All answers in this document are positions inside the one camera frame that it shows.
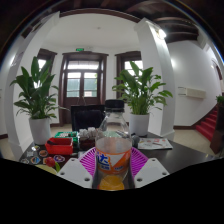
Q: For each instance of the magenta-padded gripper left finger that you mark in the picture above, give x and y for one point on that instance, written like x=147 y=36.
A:
x=74 y=171

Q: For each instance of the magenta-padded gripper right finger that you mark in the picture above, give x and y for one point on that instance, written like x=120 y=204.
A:
x=151 y=171

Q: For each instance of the clear orange-labelled drink bottle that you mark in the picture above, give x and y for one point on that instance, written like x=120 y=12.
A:
x=113 y=146

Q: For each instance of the colourful round sticker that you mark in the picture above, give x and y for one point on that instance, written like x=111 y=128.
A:
x=35 y=160
x=59 y=158
x=43 y=153

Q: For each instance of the red plastic box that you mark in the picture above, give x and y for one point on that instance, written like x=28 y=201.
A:
x=59 y=146

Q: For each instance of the dark wooden tea tray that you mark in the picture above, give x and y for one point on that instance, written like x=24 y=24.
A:
x=87 y=144

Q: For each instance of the dark grey teapot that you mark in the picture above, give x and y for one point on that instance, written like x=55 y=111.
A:
x=135 y=140

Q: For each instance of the green flat box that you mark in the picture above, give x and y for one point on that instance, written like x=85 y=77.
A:
x=65 y=134

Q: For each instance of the white teacup set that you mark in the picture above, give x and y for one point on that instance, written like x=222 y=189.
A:
x=87 y=133

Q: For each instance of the black chair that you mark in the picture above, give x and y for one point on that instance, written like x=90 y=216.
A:
x=86 y=118

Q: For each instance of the red carpeted staircase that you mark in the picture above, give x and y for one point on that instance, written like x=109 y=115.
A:
x=206 y=125

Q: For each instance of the large potted green plant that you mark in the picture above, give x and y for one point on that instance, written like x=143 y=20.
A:
x=141 y=90
x=36 y=93

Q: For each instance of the dark wooden double door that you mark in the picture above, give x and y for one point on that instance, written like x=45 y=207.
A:
x=81 y=80

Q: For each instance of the dark-framed window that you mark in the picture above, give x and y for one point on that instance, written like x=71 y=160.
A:
x=131 y=65
x=41 y=63

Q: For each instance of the green exit sign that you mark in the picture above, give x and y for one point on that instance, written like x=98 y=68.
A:
x=79 y=49

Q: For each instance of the white wall-mounted unit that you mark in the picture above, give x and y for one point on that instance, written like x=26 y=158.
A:
x=191 y=92

